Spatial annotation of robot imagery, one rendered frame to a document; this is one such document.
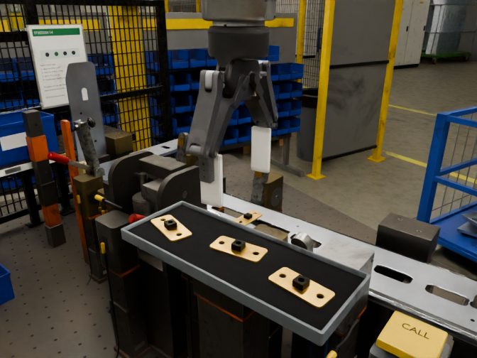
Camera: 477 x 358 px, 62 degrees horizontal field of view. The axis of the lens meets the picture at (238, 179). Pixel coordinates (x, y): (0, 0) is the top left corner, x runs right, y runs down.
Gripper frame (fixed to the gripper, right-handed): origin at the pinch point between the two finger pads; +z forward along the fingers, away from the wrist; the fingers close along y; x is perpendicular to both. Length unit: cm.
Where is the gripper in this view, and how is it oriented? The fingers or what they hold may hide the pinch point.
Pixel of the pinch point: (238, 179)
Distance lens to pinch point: 55.8
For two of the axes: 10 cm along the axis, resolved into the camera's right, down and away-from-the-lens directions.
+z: 0.0, 9.2, 3.8
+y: 5.0, -3.3, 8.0
